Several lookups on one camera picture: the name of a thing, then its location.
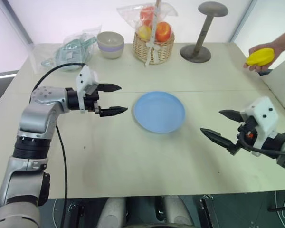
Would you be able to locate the woven wicker basket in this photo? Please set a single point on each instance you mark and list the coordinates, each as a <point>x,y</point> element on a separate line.
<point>154,51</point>

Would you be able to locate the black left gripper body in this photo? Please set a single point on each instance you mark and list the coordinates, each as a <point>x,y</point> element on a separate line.
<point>91,102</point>

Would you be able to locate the clear crumpled plastic bag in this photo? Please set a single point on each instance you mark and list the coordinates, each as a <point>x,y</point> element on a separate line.
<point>85,35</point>

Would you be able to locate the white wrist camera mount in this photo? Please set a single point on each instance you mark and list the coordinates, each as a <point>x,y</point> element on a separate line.
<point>263,114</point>
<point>86,76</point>

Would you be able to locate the lilac bowl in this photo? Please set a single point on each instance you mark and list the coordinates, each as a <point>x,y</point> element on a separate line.
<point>110,49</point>

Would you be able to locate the teal plastic utensil set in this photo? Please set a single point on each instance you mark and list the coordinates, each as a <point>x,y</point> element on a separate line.
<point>69,51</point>

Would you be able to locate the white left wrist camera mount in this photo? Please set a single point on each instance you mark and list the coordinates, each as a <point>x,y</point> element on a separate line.
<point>86,76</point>

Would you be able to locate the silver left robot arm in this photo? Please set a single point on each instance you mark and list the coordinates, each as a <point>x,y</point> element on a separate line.
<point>33,116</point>

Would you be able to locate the red orange apple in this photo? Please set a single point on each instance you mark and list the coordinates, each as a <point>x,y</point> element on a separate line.
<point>164,32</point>

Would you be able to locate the yellow starfruit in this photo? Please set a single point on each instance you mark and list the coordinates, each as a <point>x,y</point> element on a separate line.
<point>260,57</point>

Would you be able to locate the grey mushroom-shaped hat stand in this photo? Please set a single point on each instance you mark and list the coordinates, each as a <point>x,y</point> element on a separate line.
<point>202,35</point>

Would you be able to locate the light blue plate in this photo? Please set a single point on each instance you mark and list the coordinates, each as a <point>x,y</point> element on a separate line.
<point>159,111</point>

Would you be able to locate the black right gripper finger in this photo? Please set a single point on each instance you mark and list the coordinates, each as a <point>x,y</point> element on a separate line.
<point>219,139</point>
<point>231,115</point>

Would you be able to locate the yellow round fruit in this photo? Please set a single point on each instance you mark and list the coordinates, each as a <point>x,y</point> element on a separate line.
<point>144,32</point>

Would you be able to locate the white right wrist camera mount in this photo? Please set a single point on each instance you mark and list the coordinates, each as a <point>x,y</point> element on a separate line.
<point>263,114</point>

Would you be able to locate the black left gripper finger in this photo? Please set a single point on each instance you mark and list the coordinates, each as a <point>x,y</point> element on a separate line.
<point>110,88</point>
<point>114,110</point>

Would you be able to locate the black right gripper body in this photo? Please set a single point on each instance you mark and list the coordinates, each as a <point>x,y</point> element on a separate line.
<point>248,130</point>

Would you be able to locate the person's bare hand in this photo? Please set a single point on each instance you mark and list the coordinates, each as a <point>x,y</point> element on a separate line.
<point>276,47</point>

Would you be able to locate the white basket ribbon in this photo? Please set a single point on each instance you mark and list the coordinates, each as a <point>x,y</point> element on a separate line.
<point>154,31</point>

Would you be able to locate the black metal bracket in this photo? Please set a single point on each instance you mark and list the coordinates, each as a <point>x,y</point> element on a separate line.
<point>207,211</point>
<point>73,216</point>

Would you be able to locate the grey rounded robot leg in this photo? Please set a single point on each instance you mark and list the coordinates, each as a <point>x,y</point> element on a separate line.
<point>112,213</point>
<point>178,212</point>

